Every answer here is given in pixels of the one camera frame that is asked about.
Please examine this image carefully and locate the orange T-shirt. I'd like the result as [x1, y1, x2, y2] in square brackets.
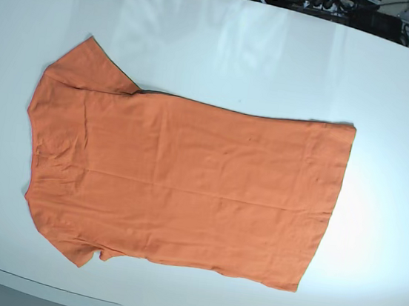
[25, 38, 356, 292]

